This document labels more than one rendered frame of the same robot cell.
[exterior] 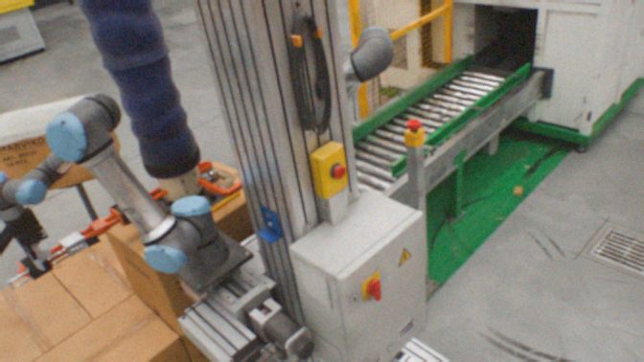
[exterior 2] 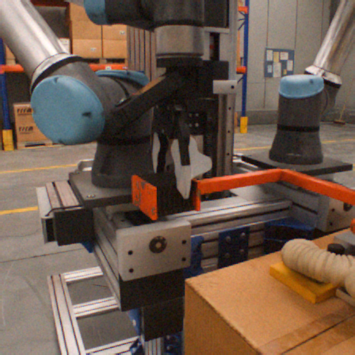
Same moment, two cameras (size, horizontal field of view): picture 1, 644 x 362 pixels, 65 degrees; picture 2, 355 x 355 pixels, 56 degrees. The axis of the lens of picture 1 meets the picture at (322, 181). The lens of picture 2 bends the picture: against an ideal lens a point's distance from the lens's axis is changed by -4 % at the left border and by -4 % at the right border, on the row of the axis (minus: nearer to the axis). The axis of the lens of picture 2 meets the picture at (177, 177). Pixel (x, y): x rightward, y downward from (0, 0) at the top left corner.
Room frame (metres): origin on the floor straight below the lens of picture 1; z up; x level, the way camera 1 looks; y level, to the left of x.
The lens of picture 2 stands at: (2.33, 0.33, 1.25)
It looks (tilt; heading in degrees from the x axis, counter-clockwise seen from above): 15 degrees down; 194
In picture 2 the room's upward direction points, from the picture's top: straight up
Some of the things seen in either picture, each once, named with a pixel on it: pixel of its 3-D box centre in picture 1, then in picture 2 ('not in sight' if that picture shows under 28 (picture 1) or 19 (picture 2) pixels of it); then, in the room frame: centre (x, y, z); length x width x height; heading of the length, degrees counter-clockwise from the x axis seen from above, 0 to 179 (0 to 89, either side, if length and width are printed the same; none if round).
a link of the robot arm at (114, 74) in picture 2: not in sight; (120, 102); (1.64, 0.03, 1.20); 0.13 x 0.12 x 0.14; 171
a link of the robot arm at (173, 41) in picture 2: not in sight; (178, 45); (1.79, 0.20, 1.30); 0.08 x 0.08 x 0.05
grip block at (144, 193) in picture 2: not in sight; (165, 192); (1.81, 0.18, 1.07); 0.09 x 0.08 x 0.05; 42
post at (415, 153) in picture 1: (418, 216); not in sight; (2.02, -0.45, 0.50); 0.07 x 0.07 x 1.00; 41
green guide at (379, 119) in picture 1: (405, 97); not in sight; (3.22, -0.67, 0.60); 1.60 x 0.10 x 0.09; 131
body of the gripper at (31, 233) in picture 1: (25, 228); not in sight; (1.41, 1.00, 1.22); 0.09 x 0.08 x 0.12; 132
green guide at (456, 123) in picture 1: (474, 114); not in sight; (2.81, -1.02, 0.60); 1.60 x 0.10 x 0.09; 131
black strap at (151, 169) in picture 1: (172, 156); not in sight; (1.80, 0.58, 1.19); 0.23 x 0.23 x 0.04
